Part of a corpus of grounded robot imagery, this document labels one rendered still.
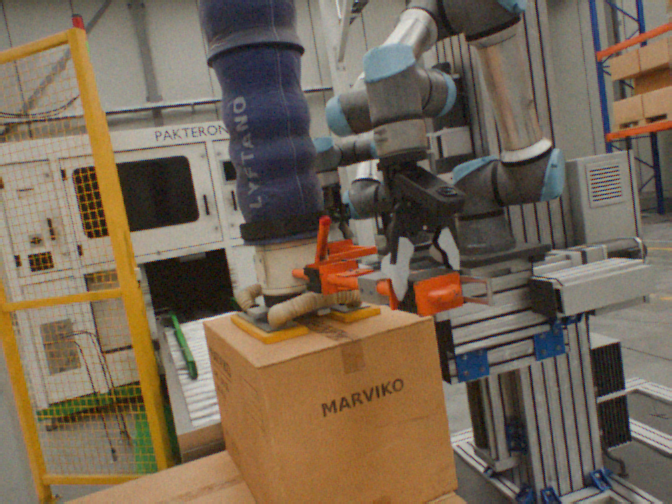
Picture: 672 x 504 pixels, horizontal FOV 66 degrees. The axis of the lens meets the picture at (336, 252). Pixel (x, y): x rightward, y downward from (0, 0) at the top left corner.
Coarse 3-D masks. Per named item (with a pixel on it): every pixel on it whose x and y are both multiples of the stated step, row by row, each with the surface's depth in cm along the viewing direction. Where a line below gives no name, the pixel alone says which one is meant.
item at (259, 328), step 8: (256, 304) 136; (232, 320) 140; (240, 320) 133; (248, 320) 129; (256, 320) 128; (264, 320) 126; (248, 328) 124; (256, 328) 121; (264, 328) 117; (272, 328) 116; (280, 328) 115; (288, 328) 116; (296, 328) 115; (304, 328) 115; (256, 336) 118; (264, 336) 112; (272, 336) 112; (280, 336) 113; (288, 336) 114; (296, 336) 114
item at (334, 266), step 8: (312, 264) 111; (320, 264) 111; (328, 264) 104; (336, 264) 104; (344, 264) 105; (352, 264) 106; (304, 272) 109; (312, 272) 105; (320, 272) 103; (328, 272) 104; (336, 272) 105; (312, 280) 108; (320, 280) 104; (312, 288) 107; (320, 288) 104; (328, 288) 104; (336, 288) 105
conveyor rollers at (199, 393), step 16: (192, 336) 328; (176, 352) 291; (192, 352) 285; (176, 368) 257; (208, 368) 245; (192, 384) 225; (208, 384) 226; (192, 400) 207; (208, 400) 201; (192, 416) 189; (208, 416) 184
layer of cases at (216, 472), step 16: (192, 464) 151; (208, 464) 149; (224, 464) 147; (144, 480) 146; (160, 480) 144; (176, 480) 143; (192, 480) 141; (208, 480) 140; (224, 480) 138; (240, 480) 137; (96, 496) 141; (112, 496) 140; (128, 496) 138; (144, 496) 137; (160, 496) 135; (176, 496) 134; (192, 496) 133; (208, 496) 132; (224, 496) 130; (240, 496) 129; (448, 496) 115
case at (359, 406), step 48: (240, 336) 124; (336, 336) 109; (384, 336) 108; (432, 336) 113; (240, 384) 116; (288, 384) 100; (336, 384) 104; (384, 384) 108; (432, 384) 113; (240, 432) 128; (288, 432) 100; (336, 432) 104; (384, 432) 109; (432, 432) 114; (288, 480) 100; (336, 480) 104; (384, 480) 109; (432, 480) 114
